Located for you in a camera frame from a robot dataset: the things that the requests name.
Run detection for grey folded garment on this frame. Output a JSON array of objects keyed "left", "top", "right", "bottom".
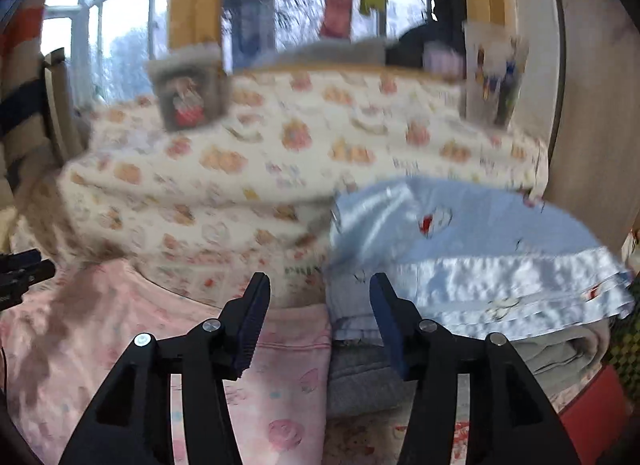
[{"left": 324, "top": 319, "right": 614, "bottom": 419}]

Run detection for clear pen holder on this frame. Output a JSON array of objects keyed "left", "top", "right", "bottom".
[{"left": 463, "top": 21, "right": 529, "bottom": 130}]

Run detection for bear print headboard cover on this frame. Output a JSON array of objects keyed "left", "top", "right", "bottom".
[{"left": 56, "top": 70, "right": 548, "bottom": 307}]

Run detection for striped Paris curtain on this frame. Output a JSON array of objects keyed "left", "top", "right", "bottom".
[{"left": 1, "top": 2, "right": 61, "bottom": 257}]

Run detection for green checkered basket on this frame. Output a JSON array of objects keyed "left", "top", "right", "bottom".
[{"left": 605, "top": 277, "right": 640, "bottom": 404}]

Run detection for wooden cabinet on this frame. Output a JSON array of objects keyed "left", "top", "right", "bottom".
[{"left": 544, "top": 0, "right": 639, "bottom": 253}]

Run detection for light blue folded blanket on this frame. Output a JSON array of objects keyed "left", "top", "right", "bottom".
[{"left": 323, "top": 177, "right": 634, "bottom": 343}]

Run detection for pink cartoon print pants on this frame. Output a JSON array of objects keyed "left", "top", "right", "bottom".
[{"left": 1, "top": 251, "right": 330, "bottom": 464}]

